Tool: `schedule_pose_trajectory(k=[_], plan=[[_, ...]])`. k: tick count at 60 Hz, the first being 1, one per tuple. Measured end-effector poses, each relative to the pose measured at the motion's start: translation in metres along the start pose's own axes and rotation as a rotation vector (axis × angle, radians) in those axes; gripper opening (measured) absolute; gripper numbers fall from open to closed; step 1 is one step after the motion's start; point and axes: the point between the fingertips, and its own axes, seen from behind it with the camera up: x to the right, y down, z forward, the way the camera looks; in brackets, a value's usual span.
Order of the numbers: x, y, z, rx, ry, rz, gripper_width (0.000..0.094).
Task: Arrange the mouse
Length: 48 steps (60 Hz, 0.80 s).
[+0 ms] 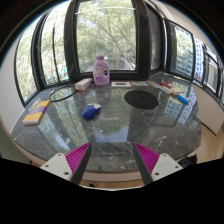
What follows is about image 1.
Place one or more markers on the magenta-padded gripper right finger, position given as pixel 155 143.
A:
pixel 148 157

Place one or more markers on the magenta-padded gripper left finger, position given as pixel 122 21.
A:
pixel 77 157

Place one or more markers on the blue and white computer mouse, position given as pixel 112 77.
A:
pixel 90 112

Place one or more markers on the round black mouse pad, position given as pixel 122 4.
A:
pixel 141 99

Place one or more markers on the small blue box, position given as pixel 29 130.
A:
pixel 183 98

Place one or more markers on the white and orange carton box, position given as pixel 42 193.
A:
pixel 83 84

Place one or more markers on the colourful leaflet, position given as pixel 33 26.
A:
pixel 153 84

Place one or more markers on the cream book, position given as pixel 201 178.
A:
pixel 177 90

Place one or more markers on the pale printed pamphlet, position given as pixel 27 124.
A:
pixel 139 83

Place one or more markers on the red book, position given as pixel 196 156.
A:
pixel 166 85

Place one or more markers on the white booklet with dark picture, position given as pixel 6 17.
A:
pixel 121 84

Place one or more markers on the purple detergent bottle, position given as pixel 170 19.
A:
pixel 101 72

